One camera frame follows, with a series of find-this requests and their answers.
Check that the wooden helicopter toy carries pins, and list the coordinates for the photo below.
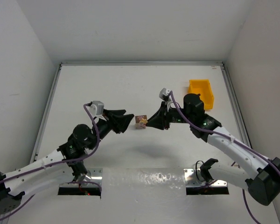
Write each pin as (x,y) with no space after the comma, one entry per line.
(142,123)

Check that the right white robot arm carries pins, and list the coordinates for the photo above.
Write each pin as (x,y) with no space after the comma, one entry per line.
(257,174)

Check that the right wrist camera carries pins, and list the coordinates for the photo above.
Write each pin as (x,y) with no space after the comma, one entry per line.
(166,97)

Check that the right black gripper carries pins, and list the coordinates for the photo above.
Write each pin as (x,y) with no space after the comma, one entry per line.
(165,118)

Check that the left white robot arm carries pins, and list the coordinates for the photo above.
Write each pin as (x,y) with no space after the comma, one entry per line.
(63,165)

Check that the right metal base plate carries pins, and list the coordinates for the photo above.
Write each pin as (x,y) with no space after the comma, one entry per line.
(191,180)

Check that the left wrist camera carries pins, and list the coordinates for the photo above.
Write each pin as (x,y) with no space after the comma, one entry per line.
(96,109)

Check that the brown wood block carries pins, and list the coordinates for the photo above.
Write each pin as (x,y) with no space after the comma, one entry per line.
(139,118)

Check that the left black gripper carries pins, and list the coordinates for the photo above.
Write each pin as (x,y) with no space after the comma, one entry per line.
(111,121)

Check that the yellow plastic bin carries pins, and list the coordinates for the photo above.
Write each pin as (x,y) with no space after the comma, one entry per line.
(203,88)

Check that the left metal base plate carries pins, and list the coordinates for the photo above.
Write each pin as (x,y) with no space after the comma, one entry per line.
(93,178)

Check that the white front cover board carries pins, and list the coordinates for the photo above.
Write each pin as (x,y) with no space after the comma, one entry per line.
(144,196)

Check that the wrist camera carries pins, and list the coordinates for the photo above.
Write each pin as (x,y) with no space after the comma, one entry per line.
(96,109)
(166,97)

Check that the metal base plate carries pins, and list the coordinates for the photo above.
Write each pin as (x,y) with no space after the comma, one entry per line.
(93,178)
(191,180)

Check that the aluminium table frame rail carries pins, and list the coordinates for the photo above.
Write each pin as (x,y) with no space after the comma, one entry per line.
(134,86)

